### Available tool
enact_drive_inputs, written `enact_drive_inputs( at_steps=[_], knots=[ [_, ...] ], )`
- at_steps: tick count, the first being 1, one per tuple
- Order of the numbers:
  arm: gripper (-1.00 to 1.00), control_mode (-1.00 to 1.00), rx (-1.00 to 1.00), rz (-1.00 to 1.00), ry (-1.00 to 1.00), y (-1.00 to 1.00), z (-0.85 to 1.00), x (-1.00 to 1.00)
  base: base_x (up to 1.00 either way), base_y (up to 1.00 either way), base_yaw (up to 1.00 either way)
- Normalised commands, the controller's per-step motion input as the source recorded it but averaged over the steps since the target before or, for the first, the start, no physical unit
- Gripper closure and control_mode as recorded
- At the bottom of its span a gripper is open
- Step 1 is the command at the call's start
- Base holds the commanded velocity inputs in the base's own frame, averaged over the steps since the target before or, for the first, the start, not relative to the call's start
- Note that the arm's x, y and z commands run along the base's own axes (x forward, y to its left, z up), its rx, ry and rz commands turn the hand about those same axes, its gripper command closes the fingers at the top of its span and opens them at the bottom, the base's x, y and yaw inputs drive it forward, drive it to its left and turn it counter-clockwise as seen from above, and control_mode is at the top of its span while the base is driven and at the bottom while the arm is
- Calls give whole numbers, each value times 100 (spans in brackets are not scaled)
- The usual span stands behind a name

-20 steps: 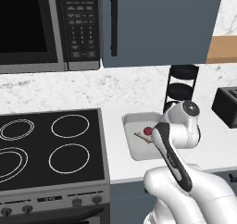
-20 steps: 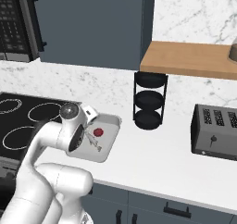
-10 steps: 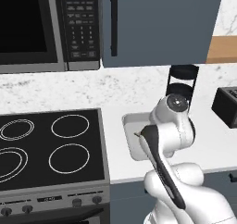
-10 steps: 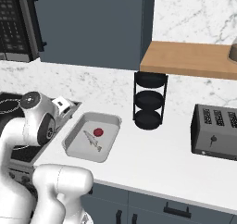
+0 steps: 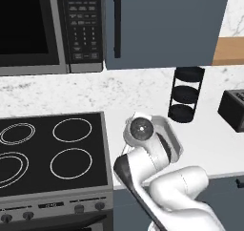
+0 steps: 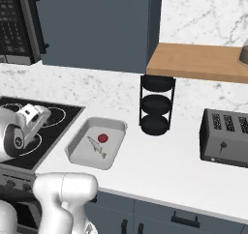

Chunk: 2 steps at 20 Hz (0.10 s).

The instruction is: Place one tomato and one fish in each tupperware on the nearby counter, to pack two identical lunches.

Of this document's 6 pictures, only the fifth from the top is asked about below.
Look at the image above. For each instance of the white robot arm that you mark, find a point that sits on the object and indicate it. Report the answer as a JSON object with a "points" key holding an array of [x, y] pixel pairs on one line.
{"points": [[178, 190]]}

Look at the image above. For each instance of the black three-tier stand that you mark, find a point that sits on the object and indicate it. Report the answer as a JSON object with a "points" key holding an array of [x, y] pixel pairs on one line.
{"points": [[186, 94]]}

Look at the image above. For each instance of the black and steel stove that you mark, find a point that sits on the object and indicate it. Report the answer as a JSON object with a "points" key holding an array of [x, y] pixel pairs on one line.
{"points": [[63, 152]]}

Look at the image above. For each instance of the blue-grey cupboard door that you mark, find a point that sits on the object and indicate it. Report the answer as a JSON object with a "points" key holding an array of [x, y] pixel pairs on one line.
{"points": [[168, 25]]}

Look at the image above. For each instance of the black stove knob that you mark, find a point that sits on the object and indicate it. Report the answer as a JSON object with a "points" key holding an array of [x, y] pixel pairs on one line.
{"points": [[28, 215], [6, 218], [78, 208], [99, 205]]}

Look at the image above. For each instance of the black toaster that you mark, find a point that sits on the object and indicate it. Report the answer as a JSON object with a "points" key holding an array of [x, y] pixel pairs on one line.
{"points": [[233, 109]]}

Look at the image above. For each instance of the steel microwave oven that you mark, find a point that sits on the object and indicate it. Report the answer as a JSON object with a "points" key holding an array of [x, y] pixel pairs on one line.
{"points": [[35, 28]]}

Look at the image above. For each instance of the wooden shelf panel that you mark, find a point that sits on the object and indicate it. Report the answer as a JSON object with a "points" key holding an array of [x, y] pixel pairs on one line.
{"points": [[230, 52]]}

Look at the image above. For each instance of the blue-grey base cupboard front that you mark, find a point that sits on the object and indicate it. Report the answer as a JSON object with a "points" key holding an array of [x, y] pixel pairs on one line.
{"points": [[225, 203]]}

